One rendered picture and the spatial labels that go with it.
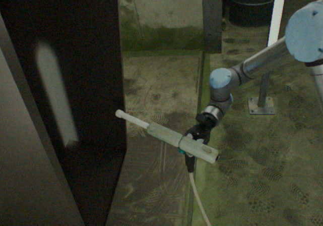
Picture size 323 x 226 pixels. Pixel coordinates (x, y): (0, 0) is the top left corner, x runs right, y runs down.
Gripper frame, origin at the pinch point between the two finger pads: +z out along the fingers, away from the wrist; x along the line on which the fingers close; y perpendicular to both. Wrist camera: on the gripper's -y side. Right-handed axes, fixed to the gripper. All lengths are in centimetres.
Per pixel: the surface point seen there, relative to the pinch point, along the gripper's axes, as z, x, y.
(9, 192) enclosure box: 50, 26, -26
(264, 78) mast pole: -112, -4, 47
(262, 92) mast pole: -112, -5, 61
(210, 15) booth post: -170, 68, 40
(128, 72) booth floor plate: -104, 127, 84
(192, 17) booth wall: -163, 84, 42
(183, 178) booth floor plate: -24, 17, 76
